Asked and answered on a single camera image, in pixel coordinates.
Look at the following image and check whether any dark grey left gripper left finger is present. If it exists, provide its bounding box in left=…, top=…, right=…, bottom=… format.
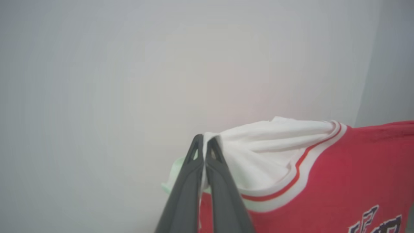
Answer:
left=155, top=134, right=205, bottom=233

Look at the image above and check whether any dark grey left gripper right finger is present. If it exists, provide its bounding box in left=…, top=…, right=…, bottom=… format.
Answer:
left=205, top=136, right=256, bottom=233

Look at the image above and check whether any red and white jersey garment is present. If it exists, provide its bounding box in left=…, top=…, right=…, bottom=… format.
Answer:
left=161, top=116, right=414, bottom=233

